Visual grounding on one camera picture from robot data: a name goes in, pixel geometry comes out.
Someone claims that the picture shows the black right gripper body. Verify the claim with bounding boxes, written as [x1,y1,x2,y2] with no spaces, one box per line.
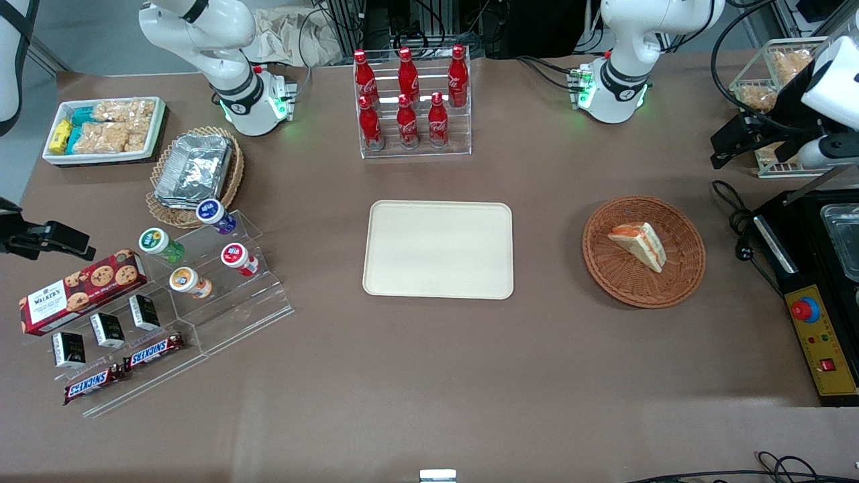
[0,197,31,241]

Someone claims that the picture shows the triangular sandwich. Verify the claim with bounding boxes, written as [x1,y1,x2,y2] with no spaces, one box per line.
[608,222,668,274]

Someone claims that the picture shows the white rectangular snack tray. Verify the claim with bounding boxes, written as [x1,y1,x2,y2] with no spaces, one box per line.
[42,96,167,167]

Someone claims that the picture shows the brown round wicker basket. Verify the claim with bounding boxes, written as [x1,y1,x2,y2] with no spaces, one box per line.
[582,195,707,310]

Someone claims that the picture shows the light wicker basket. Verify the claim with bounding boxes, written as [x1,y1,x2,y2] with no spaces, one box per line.
[146,125,245,229]

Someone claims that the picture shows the cream plastic tray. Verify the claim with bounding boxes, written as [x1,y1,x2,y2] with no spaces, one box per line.
[362,200,515,301]

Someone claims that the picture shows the red Walkers cookie box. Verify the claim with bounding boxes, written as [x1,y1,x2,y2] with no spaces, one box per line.
[18,248,149,337]

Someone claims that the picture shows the grey metal rod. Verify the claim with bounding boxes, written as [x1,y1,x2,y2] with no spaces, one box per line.
[781,163,856,207]

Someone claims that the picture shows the green small drink bottle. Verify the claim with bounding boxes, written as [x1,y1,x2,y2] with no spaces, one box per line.
[138,227,186,264]

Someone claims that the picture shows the yellow snack pack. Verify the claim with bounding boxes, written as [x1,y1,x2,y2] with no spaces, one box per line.
[48,119,74,155]

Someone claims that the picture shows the black sealing appliance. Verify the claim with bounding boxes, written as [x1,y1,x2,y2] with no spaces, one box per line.
[752,189,859,316]

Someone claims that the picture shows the small black box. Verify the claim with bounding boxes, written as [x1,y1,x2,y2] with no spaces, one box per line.
[89,312,127,350]
[128,293,162,332]
[52,331,87,369]

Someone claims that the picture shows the clear rice cracker bag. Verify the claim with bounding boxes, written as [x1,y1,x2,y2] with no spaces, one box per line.
[92,99,157,124]
[74,121,130,154]

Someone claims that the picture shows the clear plastic container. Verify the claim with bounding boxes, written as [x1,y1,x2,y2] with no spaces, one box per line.
[819,203,859,284]

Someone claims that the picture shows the orange small drink bottle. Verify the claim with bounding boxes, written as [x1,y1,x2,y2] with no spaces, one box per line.
[168,266,213,301]

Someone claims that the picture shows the Snickers chocolate bar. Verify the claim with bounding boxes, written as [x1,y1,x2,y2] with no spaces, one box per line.
[63,364,129,406]
[123,331,185,372]

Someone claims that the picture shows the stack of foil containers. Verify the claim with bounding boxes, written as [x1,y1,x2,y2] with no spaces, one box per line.
[154,133,234,209]

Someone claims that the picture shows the purple small drink bottle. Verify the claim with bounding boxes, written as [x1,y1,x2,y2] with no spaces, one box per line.
[195,199,238,236]

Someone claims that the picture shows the red small drink bottle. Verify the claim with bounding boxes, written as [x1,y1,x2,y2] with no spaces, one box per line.
[220,242,260,278]

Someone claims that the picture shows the clear acrylic stepped display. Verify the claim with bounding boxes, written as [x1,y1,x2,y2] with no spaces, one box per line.
[23,210,295,419]

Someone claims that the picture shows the yellow control panel box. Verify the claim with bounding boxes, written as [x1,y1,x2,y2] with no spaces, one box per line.
[783,284,859,408]

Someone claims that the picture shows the clear acrylic bottle rack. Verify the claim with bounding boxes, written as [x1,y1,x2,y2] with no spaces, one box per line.
[353,56,473,160]

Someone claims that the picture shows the beige crumpled bag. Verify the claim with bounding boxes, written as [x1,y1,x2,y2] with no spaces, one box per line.
[253,7,344,68]

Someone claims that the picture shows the red cola bottle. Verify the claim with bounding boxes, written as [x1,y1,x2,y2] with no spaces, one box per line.
[396,94,420,150]
[358,95,385,152]
[397,47,421,101]
[448,44,469,109]
[427,92,450,149]
[353,50,379,103]

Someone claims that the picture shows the white wire rack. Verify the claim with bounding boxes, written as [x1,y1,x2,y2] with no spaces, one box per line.
[729,37,859,179]

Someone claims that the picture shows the black power cable with plug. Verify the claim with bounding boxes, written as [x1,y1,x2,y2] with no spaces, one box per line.
[711,179,787,297]

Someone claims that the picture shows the black arm hose cable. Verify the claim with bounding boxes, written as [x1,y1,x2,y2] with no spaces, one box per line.
[710,0,813,132]

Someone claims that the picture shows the black base cables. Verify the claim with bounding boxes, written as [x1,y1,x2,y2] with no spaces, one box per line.
[515,55,586,93]

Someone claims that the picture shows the black floor cables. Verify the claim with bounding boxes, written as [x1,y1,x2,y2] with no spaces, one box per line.
[624,450,859,483]

